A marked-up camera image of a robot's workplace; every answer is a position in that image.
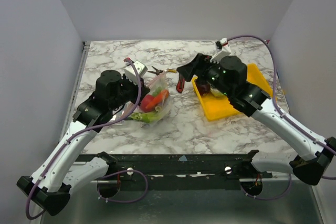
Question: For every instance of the dark red onion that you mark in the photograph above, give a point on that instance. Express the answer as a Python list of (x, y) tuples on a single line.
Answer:
[(204, 89)]

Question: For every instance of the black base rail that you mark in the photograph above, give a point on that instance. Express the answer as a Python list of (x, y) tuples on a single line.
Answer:
[(171, 172)]

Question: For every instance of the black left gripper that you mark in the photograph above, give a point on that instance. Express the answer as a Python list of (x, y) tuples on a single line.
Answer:
[(127, 80)]

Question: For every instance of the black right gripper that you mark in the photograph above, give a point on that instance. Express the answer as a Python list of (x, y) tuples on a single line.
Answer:
[(198, 64)]

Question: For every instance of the green celery stalk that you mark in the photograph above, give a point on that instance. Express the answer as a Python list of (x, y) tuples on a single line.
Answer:
[(148, 117)]

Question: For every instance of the green grape bunch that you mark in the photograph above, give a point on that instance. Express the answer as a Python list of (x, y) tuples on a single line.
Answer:
[(156, 91)]

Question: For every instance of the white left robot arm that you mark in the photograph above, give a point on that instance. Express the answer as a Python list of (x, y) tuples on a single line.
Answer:
[(50, 187)]

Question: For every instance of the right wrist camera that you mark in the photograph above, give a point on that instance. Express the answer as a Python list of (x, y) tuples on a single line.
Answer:
[(222, 50)]

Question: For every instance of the red tomato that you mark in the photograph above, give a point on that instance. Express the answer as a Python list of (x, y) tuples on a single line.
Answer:
[(146, 104)]

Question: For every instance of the red black utility knife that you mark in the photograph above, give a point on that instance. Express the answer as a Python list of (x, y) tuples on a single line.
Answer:
[(180, 84)]

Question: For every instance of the yellow handled pliers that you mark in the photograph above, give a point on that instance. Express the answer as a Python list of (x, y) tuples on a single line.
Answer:
[(157, 71)]

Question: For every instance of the clear zip top bag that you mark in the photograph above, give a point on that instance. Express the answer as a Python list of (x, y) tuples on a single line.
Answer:
[(163, 107)]

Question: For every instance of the yellow plastic tray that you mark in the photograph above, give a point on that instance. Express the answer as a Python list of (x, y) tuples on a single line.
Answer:
[(216, 108)]

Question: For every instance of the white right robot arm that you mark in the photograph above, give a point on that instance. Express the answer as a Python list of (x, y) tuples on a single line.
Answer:
[(312, 152)]

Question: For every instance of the orange red chili pepper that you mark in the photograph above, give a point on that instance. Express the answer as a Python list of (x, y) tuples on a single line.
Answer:
[(161, 96)]

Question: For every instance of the pale green cabbage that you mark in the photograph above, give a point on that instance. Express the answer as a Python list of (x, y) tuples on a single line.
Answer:
[(216, 93)]

